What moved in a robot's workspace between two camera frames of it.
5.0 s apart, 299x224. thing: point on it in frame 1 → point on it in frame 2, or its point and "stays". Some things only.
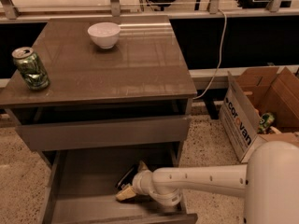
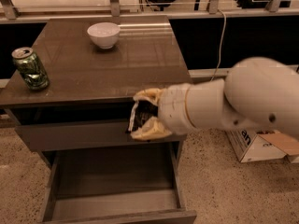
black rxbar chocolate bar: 127,177 → 142,112
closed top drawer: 105,133 stays
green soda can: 31,68 stays
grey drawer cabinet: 100,96 stays
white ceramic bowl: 104,34 stays
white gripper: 140,180 → 173,108
